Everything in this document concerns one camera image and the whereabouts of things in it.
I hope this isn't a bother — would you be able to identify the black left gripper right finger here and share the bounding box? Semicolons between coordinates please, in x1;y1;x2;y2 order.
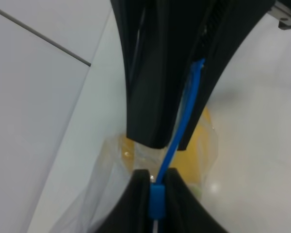
161;168;227;233

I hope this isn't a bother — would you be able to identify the yellow fruit toy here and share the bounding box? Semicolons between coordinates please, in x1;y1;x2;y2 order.
119;107;218;198

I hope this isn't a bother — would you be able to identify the clear zip bag blue zipper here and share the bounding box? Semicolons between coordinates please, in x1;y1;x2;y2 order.
51;59;205;233

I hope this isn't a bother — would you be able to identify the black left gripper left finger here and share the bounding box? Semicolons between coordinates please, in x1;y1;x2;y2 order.
88;169;153;233

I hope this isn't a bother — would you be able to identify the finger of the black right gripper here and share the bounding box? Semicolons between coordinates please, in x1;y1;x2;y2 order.
112;0;210;149
178;0;275;150

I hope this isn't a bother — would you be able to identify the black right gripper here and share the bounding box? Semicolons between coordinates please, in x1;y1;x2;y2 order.
269;0;291;30

